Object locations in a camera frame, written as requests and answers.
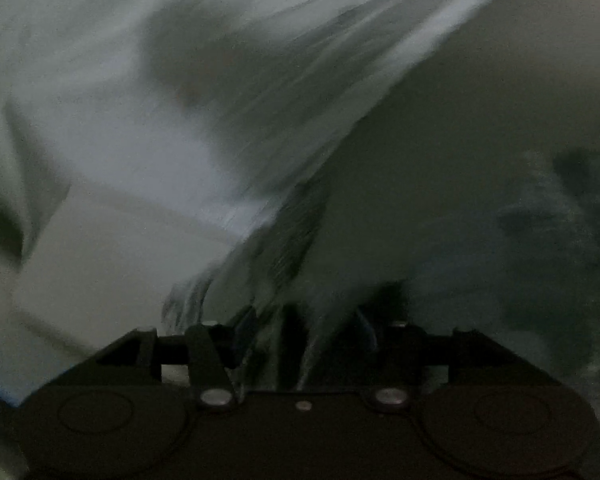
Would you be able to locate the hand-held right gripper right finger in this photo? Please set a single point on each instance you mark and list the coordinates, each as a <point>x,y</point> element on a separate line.
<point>400,360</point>

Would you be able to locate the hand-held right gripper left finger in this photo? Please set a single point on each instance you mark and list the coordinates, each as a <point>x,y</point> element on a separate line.
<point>207,355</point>

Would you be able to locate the blue jeans with brown patch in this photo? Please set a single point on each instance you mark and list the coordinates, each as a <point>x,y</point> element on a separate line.
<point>570,210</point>

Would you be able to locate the pale green button shirt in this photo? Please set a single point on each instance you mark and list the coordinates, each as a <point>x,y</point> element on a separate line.
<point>130,135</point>

